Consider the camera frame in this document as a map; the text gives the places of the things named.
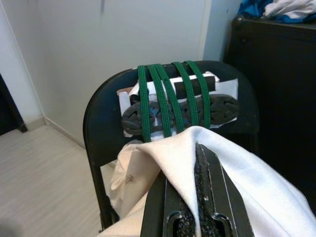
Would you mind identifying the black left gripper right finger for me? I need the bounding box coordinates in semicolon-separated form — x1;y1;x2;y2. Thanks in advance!
194;141;252;237

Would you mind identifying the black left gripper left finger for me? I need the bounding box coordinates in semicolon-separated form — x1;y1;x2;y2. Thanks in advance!
140;171;197;237

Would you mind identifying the cartoon print cream pillow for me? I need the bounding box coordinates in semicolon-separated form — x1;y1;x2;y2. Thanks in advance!
97;125;316;237

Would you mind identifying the black metal folding chair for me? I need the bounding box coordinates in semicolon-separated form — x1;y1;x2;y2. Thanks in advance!
82;60;260;231

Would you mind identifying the dark grey foam insert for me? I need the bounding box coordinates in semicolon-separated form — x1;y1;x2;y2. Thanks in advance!
120;99;239;136

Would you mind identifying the white cardboard sheet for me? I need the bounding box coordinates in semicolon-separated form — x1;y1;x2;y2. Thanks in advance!
116;71;239;143

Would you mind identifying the black foam block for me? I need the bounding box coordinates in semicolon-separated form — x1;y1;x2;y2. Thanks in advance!
173;76;216;96

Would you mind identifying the black cabinet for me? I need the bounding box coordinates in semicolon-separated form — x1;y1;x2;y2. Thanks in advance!
223;14;316;191

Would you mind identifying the black furniture panel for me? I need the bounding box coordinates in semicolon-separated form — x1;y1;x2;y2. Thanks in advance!
0;73;29;136

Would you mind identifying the blue cloth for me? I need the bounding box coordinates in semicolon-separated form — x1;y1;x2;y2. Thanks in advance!
237;0;316;24

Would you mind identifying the white cloth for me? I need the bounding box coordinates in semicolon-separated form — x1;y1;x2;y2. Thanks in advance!
262;0;316;19

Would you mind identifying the green elastic strap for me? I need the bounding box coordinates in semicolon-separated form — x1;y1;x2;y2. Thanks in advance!
137;65;152;143
172;61;199;127
184;60;212;129
161;78;185;133
147;63;172;137

